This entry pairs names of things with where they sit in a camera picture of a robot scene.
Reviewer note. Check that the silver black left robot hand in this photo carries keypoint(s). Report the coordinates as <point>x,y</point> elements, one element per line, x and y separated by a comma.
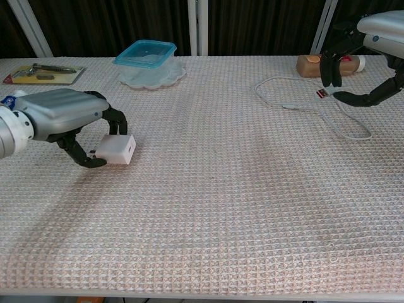
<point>60,110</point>

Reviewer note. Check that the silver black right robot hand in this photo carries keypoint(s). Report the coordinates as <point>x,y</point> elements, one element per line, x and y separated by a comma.
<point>383,31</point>

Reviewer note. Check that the white USB wall charger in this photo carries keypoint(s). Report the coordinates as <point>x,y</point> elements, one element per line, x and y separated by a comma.
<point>118,151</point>

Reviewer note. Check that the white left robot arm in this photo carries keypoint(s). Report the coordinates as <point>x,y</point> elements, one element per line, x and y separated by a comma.
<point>12,132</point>

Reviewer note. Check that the razor on yellow card package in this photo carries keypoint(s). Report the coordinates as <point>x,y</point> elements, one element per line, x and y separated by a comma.
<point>63,77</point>

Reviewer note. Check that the blue white toothpaste tube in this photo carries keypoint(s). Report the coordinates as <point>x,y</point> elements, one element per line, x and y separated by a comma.
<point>19,93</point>

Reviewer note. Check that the brown drink bottle red label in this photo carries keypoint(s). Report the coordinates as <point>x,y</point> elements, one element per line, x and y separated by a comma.
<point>307,67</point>

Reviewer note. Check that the black pleated curtain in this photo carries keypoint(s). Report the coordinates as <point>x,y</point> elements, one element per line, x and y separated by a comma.
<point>94,25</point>

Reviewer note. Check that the clear container with blue lid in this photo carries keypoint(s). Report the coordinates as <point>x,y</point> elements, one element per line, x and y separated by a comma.
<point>145,52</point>

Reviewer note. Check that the clear scalloped plastic tray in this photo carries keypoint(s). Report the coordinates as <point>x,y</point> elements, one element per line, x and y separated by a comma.
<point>177,74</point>

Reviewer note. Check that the woven beige tablecloth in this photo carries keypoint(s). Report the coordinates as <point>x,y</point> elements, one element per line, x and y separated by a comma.
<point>202,221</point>

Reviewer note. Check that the white metal frame post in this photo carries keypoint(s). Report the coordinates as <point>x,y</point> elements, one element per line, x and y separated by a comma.
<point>30,28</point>
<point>197,28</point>
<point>323,25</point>

